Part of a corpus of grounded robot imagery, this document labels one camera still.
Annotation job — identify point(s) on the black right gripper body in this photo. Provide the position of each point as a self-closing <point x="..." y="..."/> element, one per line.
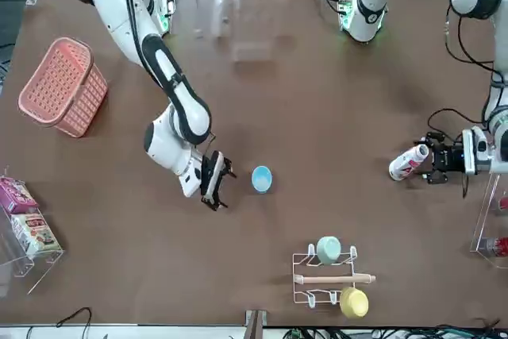
<point x="210" y="174"/>

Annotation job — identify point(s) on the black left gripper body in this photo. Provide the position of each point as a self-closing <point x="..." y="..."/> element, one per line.
<point x="448" y="158"/>

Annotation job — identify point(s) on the white juice bottle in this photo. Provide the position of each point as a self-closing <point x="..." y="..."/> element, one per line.
<point x="406" y="164"/>

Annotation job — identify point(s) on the blue ceramic cup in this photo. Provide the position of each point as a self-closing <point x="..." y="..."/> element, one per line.
<point x="262" y="180"/>

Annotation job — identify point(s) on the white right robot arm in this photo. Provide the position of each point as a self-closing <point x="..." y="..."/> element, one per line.
<point x="178" y="93"/>

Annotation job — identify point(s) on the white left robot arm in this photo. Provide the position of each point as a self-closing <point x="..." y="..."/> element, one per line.
<point x="369" y="9"/>

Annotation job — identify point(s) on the clear acrylic bottle shelf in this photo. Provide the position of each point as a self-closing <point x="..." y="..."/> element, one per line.
<point x="482" y="216"/>

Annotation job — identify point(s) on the red cola bottle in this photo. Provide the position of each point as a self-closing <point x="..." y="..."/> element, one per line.
<point x="496" y="246"/>
<point x="503" y="204"/>

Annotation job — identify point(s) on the pale green cup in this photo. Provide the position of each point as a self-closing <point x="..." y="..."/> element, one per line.
<point x="328" y="250"/>

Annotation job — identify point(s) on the yellow cup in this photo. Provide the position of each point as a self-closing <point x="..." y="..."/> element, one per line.
<point x="354" y="303"/>

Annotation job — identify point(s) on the pink plastic basket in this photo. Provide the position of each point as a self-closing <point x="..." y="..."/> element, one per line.
<point x="59" y="85"/>

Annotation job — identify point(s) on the beige snack packet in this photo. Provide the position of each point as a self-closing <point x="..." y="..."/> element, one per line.
<point x="35" y="233"/>

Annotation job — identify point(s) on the purple snack packet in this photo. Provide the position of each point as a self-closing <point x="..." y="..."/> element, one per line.
<point x="18" y="196"/>

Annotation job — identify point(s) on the clear acrylic snack stand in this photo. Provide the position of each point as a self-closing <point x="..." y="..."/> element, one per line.
<point x="24" y="267"/>

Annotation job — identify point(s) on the aluminium frame post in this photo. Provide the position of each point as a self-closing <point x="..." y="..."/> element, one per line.
<point x="255" y="325"/>

